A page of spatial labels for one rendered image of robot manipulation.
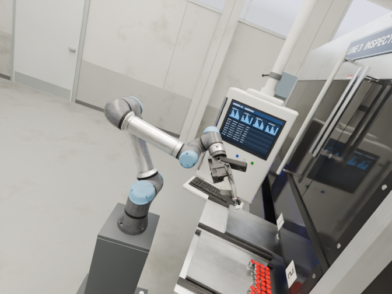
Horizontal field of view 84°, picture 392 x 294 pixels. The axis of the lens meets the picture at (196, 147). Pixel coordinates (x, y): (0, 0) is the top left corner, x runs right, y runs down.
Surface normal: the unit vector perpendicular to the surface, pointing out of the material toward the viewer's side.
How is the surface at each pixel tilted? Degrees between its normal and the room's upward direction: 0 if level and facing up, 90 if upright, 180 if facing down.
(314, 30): 90
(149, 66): 90
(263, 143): 90
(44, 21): 90
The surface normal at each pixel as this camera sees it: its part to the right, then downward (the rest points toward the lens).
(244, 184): -0.39, 0.22
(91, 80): -0.04, 0.36
